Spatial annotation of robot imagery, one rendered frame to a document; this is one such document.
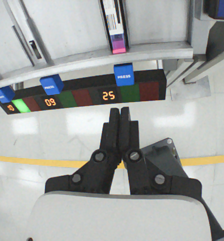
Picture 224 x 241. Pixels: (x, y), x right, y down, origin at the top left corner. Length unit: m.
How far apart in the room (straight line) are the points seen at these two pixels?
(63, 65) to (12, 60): 0.09
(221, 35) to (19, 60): 0.29
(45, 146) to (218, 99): 1.22
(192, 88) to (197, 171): 0.52
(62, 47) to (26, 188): 1.35
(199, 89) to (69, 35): 0.85
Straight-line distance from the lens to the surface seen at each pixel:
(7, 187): 1.66
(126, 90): 0.23
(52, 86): 0.22
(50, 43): 0.20
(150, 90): 0.23
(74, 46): 0.19
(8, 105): 0.35
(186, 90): 0.93
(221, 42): 0.24
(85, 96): 0.24
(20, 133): 1.30
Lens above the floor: 0.89
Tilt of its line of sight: 78 degrees down
